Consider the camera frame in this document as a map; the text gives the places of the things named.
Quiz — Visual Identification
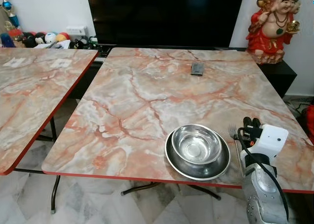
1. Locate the steel bowl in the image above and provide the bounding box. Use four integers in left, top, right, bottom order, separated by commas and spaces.
172, 125, 222, 165

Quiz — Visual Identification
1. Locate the black round toy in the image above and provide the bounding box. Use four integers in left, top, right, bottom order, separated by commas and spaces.
34, 32, 47, 45

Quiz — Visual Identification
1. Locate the orange round toy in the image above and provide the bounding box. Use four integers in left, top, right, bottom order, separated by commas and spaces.
56, 31, 70, 43

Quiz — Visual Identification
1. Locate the white round toy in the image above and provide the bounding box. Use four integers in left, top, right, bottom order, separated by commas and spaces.
45, 32, 57, 44

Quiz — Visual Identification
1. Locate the white wall socket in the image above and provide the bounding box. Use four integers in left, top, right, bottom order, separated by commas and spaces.
66, 27, 86, 37

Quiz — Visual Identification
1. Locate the blue and gold trophy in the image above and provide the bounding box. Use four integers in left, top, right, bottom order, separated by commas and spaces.
1, 0, 20, 28

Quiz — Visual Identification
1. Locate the metal fork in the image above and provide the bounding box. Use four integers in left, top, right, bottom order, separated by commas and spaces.
227, 124, 245, 178

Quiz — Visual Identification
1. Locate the red fabric bag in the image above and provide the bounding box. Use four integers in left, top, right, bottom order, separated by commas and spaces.
305, 105, 314, 143

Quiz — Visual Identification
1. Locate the steel plate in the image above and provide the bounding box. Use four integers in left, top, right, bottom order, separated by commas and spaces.
164, 128, 231, 180

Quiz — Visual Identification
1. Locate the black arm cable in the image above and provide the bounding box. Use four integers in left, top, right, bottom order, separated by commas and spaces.
237, 127, 289, 221

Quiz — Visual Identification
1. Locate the green and black toy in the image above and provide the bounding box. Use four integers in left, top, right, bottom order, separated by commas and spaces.
84, 35, 98, 47

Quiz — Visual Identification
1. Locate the black television screen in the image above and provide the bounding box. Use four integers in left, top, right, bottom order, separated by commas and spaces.
86, 0, 246, 49

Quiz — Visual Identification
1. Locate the blue toy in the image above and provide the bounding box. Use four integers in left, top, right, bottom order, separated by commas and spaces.
0, 33, 11, 48

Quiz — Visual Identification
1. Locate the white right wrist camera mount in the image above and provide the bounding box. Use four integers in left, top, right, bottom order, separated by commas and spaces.
250, 125, 289, 158

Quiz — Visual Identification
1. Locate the red laughing Buddha statue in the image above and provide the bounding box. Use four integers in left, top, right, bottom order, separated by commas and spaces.
245, 0, 302, 65

